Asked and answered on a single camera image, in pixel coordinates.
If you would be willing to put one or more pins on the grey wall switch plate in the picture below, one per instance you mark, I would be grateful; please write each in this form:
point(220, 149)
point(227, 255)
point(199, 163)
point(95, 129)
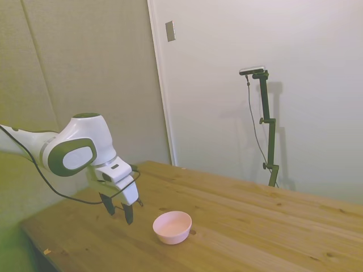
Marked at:
point(170, 31)

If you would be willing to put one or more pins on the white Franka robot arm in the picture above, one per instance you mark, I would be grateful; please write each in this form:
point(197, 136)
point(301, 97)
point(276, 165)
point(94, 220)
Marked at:
point(76, 141)

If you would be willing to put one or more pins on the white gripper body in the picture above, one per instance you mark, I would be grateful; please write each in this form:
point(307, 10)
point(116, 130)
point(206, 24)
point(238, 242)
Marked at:
point(123, 181)

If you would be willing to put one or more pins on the small orange scrap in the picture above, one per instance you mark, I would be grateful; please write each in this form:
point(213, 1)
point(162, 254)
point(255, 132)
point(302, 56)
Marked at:
point(47, 251)

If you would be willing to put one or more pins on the grey camera on stand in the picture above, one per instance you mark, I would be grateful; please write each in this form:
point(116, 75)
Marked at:
point(252, 70)

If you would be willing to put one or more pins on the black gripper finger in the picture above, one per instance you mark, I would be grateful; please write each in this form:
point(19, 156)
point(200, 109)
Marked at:
point(128, 213)
point(109, 205)

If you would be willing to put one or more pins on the black jointed camera stand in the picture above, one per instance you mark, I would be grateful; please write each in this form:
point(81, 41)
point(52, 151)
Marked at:
point(271, 136)

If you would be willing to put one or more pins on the pink plastic bowl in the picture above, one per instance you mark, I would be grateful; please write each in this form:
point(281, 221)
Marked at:
point(172, 228)

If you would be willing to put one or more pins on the white door frame trim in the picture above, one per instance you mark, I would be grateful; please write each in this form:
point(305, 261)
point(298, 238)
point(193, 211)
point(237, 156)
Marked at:
point(161, 85)

